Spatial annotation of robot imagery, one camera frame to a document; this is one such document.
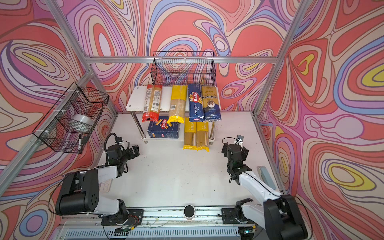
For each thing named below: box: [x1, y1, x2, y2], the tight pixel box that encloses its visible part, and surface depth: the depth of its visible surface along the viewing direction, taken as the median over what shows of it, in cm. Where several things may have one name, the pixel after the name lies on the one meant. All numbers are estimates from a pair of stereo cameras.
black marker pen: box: [78, 134, 82, 151], surface depth 73 cm
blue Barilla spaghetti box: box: [188, 83, 205, 122], surface depth 73 cm
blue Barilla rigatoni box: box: [147, 116, 181, 139], surface depth 95 cm
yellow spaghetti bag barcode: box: [167, 85, 188, 127], surface depth 75 cm
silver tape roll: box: [71, 114, 95, 126], surface depth 75 cm
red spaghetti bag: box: [142, 84, 163, 123], surface depth 75 cm
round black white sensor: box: [183, 204, 196, 221], surface depth 72 cm
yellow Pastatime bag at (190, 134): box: [183, 117, 198, 150], surface depth 98 cm
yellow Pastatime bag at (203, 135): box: [196, 121, 210, 152], surface depth 97 cm
